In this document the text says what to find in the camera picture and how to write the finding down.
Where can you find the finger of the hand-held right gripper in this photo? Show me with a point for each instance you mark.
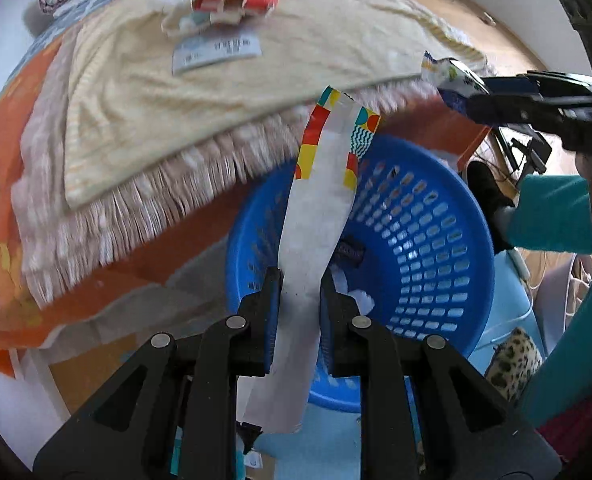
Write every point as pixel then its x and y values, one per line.
pixel 506 110
pixel 536 82

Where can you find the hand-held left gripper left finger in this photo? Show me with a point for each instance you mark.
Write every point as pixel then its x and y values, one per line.
pixel 273 310

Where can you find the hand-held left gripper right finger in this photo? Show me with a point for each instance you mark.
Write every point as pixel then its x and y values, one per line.
pixel 326 320

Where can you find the blue and white packet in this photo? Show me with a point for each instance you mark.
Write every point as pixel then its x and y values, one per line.
pixel 451 80

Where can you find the white colourful-patterned cloth strip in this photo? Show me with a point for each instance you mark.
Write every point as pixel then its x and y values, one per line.
pixel 316 210

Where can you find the blue plastic basket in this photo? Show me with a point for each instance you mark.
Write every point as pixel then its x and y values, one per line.
pixel 426 260

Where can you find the grey label packet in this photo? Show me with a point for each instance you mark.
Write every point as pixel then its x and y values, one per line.
pixel 216 52

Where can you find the white torn carton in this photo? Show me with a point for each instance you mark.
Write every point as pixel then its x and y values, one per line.
pixel 201 19

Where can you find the black phone clamp stand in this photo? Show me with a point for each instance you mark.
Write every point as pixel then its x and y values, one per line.
pixel 531 152

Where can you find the dark snack wrapper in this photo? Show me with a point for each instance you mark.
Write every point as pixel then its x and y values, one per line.
pixel 351 252

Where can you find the black shoe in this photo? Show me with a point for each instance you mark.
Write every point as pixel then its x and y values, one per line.
pixel 486 195

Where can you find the pink fringed blanket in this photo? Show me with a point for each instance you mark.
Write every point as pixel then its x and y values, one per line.
pixel 151 200

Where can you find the light blue plastic stool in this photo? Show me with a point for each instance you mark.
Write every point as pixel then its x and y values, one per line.
pixel 506 310

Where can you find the leopard print cloth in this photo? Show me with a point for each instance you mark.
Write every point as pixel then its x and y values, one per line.
pixel 513 365

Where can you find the yellow striped towel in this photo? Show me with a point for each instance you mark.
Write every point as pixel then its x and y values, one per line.
pixel 276 60

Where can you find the person's teal clothing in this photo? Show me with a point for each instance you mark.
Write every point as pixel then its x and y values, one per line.
pixel 576 340

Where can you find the orange floral bed sheet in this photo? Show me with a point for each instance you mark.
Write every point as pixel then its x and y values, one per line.
pixel 1 185

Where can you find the blue checked bed sheet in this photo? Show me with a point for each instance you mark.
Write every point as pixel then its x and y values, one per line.
pixel 101 0

